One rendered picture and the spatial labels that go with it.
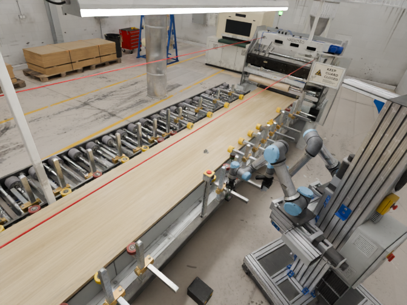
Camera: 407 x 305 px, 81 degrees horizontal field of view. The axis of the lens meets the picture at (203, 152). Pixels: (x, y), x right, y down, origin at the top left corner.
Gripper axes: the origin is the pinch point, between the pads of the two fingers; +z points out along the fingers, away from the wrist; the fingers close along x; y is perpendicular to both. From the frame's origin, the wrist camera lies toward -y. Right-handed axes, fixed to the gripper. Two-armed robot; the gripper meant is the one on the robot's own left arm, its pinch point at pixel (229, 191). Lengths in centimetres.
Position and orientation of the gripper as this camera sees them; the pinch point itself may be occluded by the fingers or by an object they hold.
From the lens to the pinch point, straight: 227.9
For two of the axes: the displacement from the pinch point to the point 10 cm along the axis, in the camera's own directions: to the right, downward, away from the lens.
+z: -0.9, 8.1, 5.8
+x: 9.6, 2.2, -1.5
